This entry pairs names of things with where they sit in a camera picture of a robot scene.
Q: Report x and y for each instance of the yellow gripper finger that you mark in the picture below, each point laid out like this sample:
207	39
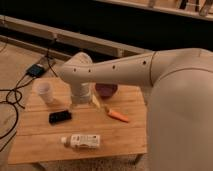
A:
95	101

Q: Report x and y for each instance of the translucent plastic cup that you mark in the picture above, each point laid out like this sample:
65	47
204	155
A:
44	91

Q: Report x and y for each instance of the black eraser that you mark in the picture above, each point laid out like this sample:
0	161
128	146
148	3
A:
60	116

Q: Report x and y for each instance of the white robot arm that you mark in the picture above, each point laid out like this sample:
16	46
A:
180	104

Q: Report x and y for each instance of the orange carrot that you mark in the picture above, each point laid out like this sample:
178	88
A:
116	115

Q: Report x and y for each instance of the dark red bowl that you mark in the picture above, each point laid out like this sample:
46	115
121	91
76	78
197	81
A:
106	90

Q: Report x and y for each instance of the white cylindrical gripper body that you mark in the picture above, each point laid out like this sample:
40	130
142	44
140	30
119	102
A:
80	93

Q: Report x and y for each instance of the white plastic bottle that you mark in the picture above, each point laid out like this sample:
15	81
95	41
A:
81	141

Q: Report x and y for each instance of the black power adapter left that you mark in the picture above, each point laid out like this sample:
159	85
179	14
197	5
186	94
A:
35	71

